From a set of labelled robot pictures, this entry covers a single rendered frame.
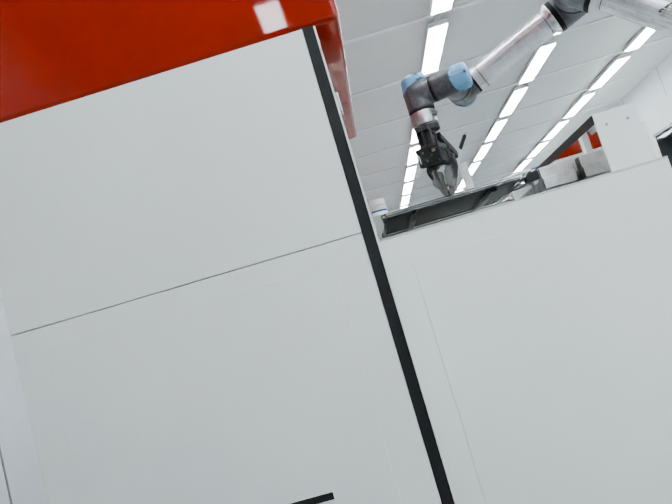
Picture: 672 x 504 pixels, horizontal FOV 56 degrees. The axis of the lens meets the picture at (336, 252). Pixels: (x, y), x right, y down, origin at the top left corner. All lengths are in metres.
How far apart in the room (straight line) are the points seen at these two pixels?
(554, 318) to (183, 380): 0.74
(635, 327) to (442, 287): 0.39
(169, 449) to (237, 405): 0.14
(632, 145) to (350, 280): 0.72
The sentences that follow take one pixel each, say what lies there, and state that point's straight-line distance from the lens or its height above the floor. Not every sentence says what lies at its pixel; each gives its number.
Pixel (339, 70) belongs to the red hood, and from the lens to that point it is 1.48.
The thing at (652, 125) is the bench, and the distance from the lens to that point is 7.85.
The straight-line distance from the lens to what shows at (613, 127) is 1.53.
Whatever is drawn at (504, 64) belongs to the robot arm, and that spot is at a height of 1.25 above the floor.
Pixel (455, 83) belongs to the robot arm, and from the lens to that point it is 1.82.
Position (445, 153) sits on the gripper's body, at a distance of 1.82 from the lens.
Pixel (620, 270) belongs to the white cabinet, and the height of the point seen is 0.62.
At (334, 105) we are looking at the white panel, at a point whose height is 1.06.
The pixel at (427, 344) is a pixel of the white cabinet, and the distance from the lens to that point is 1.33.
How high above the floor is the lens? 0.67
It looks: 7 degrees up
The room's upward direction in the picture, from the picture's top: 16 degrees counter-clockwise
